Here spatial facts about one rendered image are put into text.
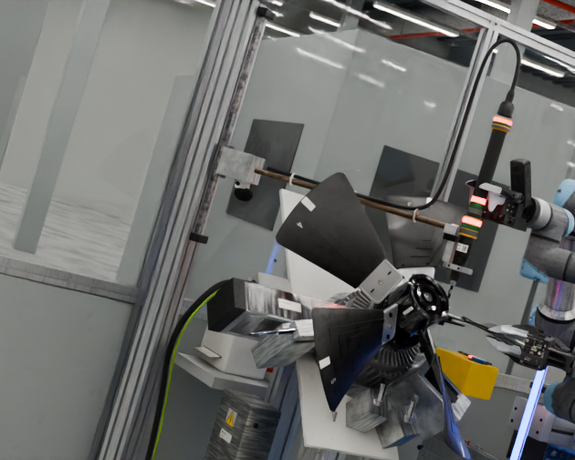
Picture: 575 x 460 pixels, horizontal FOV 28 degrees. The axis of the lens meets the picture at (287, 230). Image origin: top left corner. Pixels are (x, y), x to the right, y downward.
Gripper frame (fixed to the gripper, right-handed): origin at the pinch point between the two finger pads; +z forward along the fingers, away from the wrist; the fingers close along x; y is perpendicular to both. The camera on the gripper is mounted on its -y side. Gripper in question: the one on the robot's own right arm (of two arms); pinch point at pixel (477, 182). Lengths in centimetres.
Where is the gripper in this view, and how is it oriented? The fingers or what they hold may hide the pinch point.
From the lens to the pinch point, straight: 267.5
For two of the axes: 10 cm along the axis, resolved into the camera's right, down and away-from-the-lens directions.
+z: -7.4, -2.1, -6.4
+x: -6.1, -2.0, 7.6
